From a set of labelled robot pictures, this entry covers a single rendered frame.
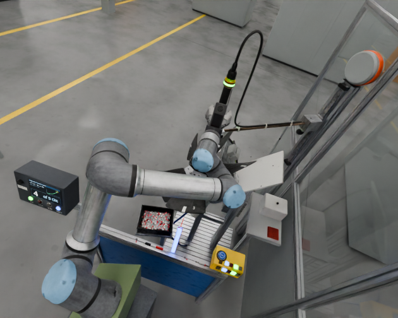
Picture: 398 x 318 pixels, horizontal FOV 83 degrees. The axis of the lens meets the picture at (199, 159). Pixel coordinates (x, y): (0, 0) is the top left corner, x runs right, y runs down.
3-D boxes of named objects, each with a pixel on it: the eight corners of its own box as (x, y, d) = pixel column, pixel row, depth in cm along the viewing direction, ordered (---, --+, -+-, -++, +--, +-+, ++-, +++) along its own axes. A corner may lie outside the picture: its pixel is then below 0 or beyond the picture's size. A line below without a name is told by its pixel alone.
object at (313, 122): (309, 123, 138) (318, 112, 131) (316, 131, 134) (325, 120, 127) (296, 125, 134) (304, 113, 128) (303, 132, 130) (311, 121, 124)
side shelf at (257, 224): (280, 203, 178) (282, 201, 176) (278, 247, 153) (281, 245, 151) (251, 193, 179) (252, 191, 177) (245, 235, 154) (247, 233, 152)
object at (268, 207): (281, 204, 174) (288, 196, 166) (280, 221, 163) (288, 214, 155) (259, 196, 175) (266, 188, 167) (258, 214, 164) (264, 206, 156)
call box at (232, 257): (239, 260, 128) (246, 254, 120) (236, 279, 121) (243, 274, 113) (212, 251, 128) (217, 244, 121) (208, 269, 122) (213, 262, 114)
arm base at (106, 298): (100, 336, 74) (76, 327, 69) (83, 317, 85) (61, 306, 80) (128, 289, 82) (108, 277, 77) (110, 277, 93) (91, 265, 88)
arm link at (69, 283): (67, 320, 74) (30, 305, 67) (76, 282, 85) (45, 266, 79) (96, 300, 73) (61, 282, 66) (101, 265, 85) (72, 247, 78)
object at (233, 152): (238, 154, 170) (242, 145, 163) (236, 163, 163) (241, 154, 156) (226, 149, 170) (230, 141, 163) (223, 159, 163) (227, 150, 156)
